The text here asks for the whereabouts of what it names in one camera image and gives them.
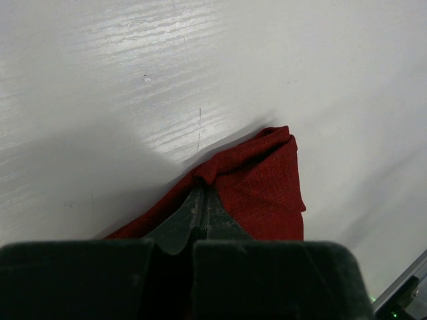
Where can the dark red cloth napkin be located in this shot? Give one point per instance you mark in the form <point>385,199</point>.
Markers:
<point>257,182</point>

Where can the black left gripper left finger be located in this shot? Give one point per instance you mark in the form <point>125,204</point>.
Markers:
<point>148,278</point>

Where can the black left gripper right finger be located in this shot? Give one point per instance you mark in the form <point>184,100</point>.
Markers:
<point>249,279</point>

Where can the aluminium right side rail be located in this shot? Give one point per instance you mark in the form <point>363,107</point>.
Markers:
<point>406,297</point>

